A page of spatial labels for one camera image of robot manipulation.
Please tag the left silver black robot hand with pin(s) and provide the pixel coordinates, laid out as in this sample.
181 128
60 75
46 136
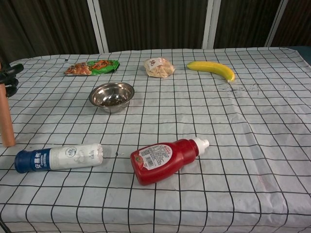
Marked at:
11 82

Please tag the orange sausage stick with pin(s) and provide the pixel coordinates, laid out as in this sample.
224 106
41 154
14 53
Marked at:
6 121

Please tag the green orange snack packet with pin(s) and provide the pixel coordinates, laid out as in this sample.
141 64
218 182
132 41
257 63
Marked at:
97 66

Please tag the white blue yogurt bottle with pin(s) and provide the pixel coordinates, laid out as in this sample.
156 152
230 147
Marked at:
73 155

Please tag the stainless steel bowl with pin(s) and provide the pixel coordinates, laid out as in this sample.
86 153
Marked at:
107 93

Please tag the clear bag of snacks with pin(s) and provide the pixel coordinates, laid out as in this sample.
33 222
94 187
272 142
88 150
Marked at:
159 68

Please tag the red ketchup bottle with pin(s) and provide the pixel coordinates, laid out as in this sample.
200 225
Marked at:
165 160

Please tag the yellow banana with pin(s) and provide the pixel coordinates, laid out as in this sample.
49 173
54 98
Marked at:
213 68

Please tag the white black checkered tablecloth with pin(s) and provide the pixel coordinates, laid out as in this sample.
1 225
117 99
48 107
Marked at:
218 150

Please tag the white partition frame post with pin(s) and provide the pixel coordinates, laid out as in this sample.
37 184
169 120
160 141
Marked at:
211 24
99 24
277 23

